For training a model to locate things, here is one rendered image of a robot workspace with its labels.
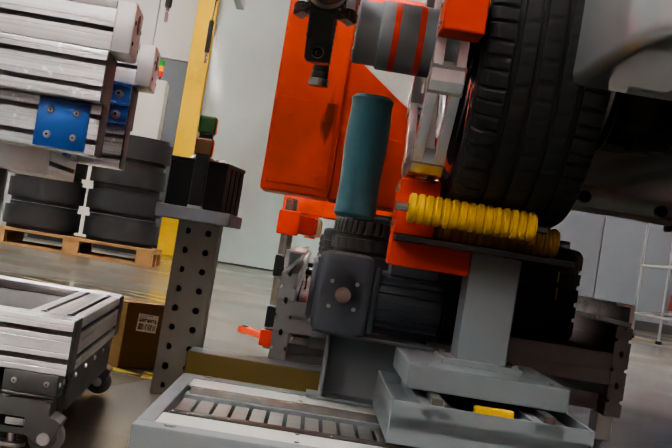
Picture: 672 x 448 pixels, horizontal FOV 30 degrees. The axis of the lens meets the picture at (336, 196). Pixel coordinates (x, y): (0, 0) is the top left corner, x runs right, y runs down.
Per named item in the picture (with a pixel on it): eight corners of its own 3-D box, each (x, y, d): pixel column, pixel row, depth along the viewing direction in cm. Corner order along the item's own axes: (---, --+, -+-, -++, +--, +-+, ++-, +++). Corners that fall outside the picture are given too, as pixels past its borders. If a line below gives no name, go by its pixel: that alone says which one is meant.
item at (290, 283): (305, 346, 293) (320, 255, 294) (266, 340, 293) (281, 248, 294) (309, 300, 540) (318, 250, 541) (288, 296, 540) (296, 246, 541)
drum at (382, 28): (457, 77, 242) (468, 6, 242) (349, 59, 242) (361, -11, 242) (449, 86, 256) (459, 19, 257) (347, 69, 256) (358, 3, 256)
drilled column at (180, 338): (191, 399, 296) (220, 226, 297) (150, 392, 295) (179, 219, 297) (195, 394, 306) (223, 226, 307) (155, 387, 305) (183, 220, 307)
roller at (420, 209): (548, 245, 233) (553, 214, 233) (394, 219, 233) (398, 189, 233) (542, 245, 239) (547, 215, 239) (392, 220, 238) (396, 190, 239)
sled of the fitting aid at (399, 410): (588, 480, 216) (596, 425, 216) (384, 448, 215) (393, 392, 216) (536, 436, 266) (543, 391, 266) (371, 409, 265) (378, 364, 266)
